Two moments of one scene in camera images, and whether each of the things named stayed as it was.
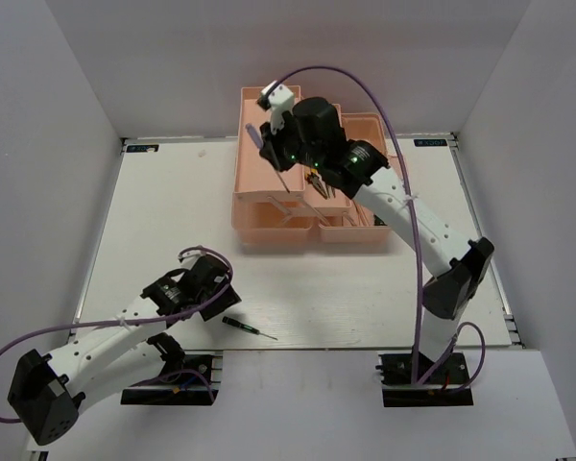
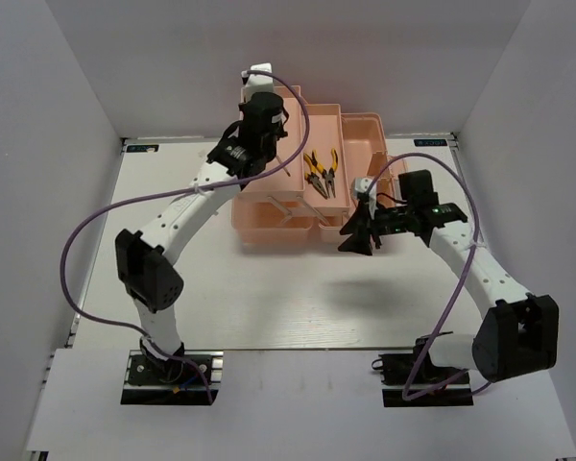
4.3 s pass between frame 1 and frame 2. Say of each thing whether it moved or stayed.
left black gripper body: moved
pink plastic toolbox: stayed
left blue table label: stayed
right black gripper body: moved
